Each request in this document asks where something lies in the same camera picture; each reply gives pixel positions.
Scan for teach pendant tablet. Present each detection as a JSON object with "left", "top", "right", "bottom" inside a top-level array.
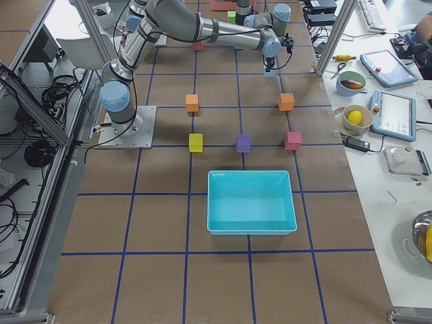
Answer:
[
  {"left": 369, "top": 90, "right": 416, "bottom": 142},
  {"left": 360, "top": 50, "right": 418, "bottom": 88}
]

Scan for kitchen scale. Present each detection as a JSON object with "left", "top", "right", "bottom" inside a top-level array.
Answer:
[{"left": 383, "top": 146, "right": 431, "bottom": 176}]

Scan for black power adapter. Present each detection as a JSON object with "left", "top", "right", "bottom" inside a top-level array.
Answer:
[{"left": 342, "top": 136, "right": 370, "bottom": 153}]

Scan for bowl with dark fruit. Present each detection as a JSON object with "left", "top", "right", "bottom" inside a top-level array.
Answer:
[{"left": 335, "top": 71, "right": 366, "bottom": 97}]

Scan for black electronics box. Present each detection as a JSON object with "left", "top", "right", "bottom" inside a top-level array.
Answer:
[{"left": 302, "top": 0, "right": 337, "bottom": 27}]

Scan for white keyboard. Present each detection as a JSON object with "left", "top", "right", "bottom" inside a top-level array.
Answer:
[{"left": 358, "top": 0, "right": 387, "bottom": 32}]

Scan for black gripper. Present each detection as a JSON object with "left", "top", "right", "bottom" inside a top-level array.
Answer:
[{"left": 263, "top": 56, "right": 275, "bottom": 73}]

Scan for pink plastic bin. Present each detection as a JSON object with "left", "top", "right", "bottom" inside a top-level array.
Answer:
[{"left": 209, "top": 0, "right": 238, "bottom": 11}]

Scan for bowl with yellow lemon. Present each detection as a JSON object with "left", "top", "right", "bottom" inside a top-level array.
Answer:
[{"left": 342, "top": 105, "right": 373, "bottom": 135}]

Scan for yellow lemon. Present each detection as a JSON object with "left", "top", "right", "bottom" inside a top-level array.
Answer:
[{"left": 346, "top": 110, "right": 362, "bottom": 126}]

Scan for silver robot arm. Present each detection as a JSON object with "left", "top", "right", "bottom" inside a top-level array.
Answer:
[{"left": 99, "top": 0, "right": 292, "bottom": 138}]

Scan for turquoise plastic bin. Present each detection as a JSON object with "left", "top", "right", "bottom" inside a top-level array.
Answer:
[{"left": 207, "top": 170, "right": 298, "bottom": 236}]

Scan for orange foam block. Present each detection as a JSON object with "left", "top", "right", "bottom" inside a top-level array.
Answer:
[
  {"left": 278, "top": 93, "right": 295, "bottom": 111},
  {"left": 185, "top": 94, "right": 199, "bottom": 113}
]

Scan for pink foam block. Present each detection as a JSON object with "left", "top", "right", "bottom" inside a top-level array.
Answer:
[
  {"left": 192, "top": 41, "right": 204, "bottom": 52},
  {"left": 284, "top": 132, "right": 302, "bottom": 151}
]

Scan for green foam block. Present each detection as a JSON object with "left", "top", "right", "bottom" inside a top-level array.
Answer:
[{"left": 227, "top": 11, "right": 236, "bottom": 24}]

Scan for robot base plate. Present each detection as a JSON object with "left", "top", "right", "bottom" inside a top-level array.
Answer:
[{"left": 98, "top": 105, "right": 157, "bottom": 149}]

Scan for yellow foam block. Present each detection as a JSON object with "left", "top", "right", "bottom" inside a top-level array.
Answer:
[{"left": 188, "top": 133, "right": 203, "bottom": 153}]

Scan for scissors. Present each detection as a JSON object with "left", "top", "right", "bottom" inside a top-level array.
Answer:
[{"left": 331, "top": 62, "right": 346, "bottom": 80}]

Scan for metal bowl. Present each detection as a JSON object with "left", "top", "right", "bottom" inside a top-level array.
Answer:
[{"left": 402, "top": 210, "right": 431, "bottom": 264}]

